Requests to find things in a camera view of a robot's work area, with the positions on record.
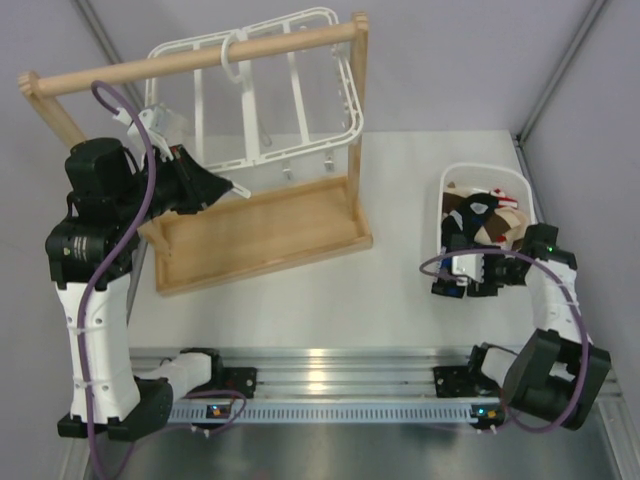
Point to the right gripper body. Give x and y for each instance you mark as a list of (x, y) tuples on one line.
[(498, 272)]

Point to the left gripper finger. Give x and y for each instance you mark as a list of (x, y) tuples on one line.
[(196, 175), (207, 188)]

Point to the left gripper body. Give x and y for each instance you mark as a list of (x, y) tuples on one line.
[(174, 191)]

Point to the white plastic clip hanger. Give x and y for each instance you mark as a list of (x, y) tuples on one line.
[(290, 87)]

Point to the black blue sports sock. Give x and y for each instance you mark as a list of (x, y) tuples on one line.
[(449, 289)]

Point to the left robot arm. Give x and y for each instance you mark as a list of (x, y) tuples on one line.
[(90, 258)]

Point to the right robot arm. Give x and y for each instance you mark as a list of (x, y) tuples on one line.
[(558, 373)]

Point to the wooden hanger rack stand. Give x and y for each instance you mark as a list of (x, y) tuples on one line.
[(282, 223)]

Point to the beige brown sock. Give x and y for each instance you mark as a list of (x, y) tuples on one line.
[(504, 229)]

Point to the red white striped sock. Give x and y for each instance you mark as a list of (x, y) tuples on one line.
[(504, 201)]

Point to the white perforated sock basket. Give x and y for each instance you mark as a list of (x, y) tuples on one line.
[(487, 177)]

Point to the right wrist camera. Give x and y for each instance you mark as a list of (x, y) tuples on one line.
[(467, 268)]

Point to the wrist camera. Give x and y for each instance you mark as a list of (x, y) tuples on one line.
[(467, 268), (155, 122)]

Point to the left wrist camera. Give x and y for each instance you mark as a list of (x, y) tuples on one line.
[(155, 122)]

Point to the aluminium mounting rail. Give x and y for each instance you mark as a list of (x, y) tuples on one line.
[(341, 375)]

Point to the white slotted cable duct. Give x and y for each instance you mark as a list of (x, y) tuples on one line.
[(405, 412)]

